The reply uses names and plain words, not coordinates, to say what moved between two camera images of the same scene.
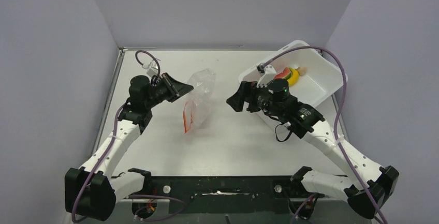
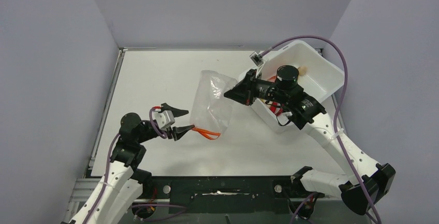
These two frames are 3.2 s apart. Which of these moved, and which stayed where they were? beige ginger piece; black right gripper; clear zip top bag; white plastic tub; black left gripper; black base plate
Moved: clear zip top bag; black right gripper; black left gripper
Stayed: white plastic tub; beige ginger piece; black base plate
